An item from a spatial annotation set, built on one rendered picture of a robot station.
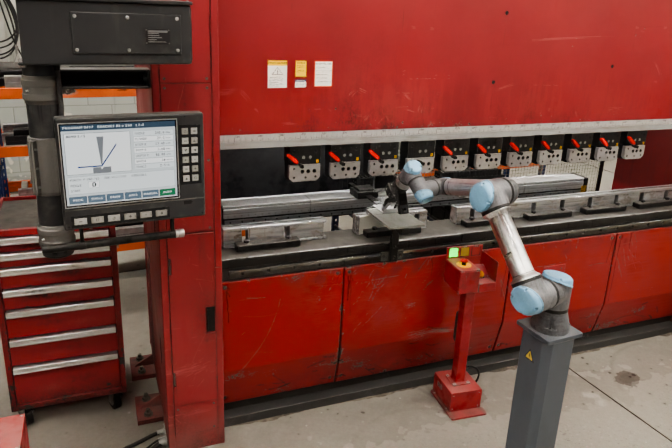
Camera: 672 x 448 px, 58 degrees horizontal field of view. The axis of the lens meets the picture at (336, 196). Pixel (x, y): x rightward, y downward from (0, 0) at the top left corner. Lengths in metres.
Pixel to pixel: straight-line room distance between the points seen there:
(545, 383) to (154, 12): 1.96
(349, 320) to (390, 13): 1.46
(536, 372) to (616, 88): 1.75
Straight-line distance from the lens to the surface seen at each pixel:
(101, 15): 2.01
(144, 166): 2.07
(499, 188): 2.43
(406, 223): 2.85
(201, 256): 2.57
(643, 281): 4.20
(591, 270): 3.84
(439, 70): 2.99
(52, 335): 3.08
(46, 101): 2.11
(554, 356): 2.58
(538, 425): 2.74
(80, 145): 2.03
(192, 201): 2.13
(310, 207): 3.16
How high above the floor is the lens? 1.96
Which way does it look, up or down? 18 degrees down
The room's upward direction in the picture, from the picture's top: 3 degrees clockwise
